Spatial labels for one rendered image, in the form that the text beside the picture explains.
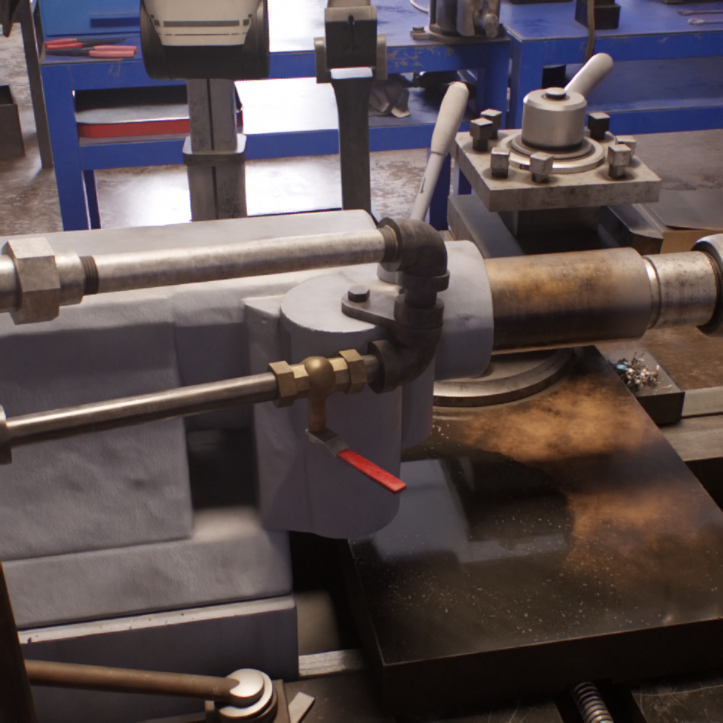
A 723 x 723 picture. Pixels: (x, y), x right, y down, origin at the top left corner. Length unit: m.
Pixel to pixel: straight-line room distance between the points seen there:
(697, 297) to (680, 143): 3.89
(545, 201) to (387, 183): 3.18
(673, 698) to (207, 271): 0.48
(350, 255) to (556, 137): 0.45
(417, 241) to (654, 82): 2.47
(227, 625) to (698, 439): 0.61
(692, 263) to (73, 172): 1.92
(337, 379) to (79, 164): 1.99
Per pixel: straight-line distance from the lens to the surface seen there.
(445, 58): 2.69
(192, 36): 1.94
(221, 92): 2.01
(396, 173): 4.33
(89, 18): 2.77
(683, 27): 2.92
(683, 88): 3.12
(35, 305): 0.61
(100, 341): 0.80
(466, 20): 2.54
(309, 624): 1.15
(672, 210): 3.38
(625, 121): 2.90
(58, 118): 2.64
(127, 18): 2.77
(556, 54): 2.78
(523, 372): 1.11
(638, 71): 3.24
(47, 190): 4.32
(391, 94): 2.78
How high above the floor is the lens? 1.51
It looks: 30 degrees down
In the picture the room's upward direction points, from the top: straight up
